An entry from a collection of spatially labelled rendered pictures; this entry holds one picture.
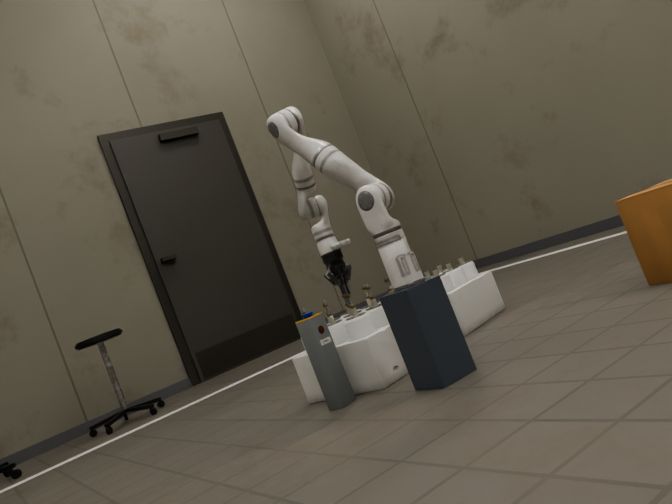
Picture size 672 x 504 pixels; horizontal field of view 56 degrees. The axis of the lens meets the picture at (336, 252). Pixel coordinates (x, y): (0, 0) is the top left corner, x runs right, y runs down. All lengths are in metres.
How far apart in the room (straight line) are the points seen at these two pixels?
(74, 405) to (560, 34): 4.36
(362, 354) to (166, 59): 4.34
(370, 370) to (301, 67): 4.78
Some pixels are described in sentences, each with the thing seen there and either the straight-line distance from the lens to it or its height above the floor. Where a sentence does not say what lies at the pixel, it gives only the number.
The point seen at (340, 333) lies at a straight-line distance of 2.27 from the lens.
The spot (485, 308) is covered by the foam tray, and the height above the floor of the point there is 0.05.
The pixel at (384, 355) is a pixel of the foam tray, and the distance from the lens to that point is 2.18.
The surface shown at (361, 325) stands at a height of 0.22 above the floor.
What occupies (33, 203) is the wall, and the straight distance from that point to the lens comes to 5.32.
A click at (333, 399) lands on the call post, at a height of 0.03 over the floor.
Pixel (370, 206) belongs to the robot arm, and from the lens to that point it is 1.87.
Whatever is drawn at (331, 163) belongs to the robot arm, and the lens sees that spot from 1.96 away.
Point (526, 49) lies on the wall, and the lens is 5.04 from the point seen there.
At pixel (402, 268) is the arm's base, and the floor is 0.36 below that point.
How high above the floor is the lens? 0.41
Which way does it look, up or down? 2 degrees up
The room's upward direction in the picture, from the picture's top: 21 degrees counter-clockwise
